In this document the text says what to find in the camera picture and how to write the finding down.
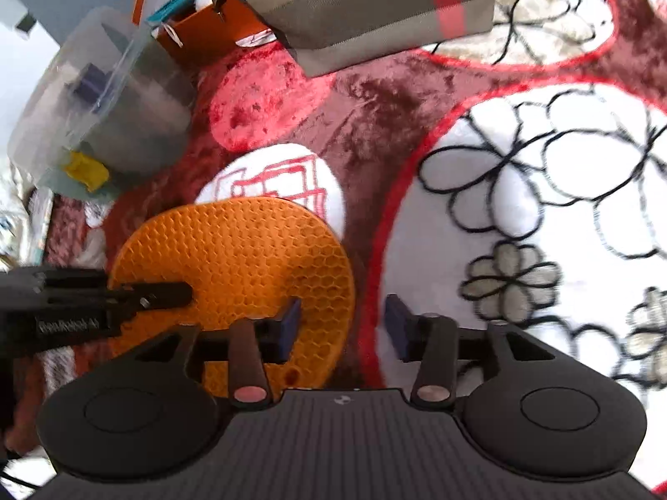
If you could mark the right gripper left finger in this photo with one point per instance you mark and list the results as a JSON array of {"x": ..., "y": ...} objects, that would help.
[{"x": 280, "y": 332}]

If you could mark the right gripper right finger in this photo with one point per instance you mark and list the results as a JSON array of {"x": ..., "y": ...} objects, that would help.
[{"x": 400, "y": 324}]

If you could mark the orange silicone honeycomb trivet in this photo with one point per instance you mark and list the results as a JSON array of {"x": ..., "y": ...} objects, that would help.
[{"x": 245, "y": 257}]

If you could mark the teal printed packet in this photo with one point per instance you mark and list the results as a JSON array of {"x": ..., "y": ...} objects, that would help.
[{"x": 165, "y": 12}]

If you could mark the striped white cloth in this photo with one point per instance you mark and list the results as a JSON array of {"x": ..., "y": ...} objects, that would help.
[{"x": 25, "y": 216}]

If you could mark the red floral plush blanket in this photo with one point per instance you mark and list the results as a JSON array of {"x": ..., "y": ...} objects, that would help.
[{"x": 509, "y": 187}]

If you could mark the orange cardboard box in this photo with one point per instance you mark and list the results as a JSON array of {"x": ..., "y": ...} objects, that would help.
[{"x": 201, "y": 35}]

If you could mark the clear plastic container yellow handle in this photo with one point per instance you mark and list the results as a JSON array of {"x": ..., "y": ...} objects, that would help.
[{"x": 111, "y": 111}]

